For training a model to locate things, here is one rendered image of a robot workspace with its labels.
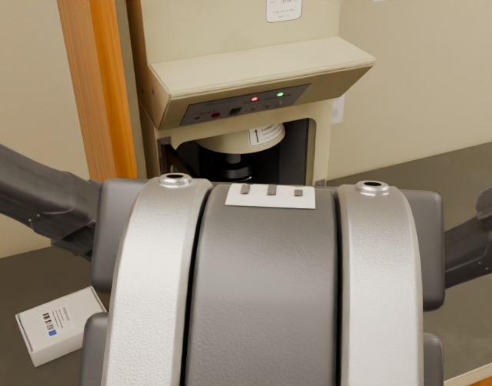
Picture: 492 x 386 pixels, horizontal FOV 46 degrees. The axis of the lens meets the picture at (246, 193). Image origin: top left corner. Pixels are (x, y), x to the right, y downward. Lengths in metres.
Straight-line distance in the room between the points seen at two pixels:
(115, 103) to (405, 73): 1.06
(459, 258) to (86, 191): 0.42
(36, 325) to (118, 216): 1.07
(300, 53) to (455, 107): 1.03
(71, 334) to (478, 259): 0.79
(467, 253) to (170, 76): 0.45
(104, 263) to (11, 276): 1.27
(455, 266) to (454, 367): 0.53
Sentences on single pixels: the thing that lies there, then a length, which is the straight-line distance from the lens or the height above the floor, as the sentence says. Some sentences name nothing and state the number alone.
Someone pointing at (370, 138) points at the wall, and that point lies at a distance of 1.71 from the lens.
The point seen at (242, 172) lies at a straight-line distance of 1.08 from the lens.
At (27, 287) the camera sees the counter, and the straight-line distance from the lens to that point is 1.38.
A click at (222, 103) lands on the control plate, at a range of 0.84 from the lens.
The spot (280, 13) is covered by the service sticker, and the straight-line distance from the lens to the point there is 0.92.
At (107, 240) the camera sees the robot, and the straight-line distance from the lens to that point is 0.16.
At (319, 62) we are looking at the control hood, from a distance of 0.86.
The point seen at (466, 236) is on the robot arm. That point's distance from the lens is 0.68.
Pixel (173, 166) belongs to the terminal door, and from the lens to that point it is 0.88.
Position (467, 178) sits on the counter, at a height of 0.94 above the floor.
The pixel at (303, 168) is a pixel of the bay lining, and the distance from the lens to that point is 1.10.
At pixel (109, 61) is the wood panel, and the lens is 0.76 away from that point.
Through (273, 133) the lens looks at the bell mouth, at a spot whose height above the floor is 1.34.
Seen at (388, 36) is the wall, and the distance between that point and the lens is 1.61.
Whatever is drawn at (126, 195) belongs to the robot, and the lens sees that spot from 0.16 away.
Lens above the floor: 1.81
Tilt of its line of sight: 33 degrees down
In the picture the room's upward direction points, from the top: 1 degrees counter-clockwise
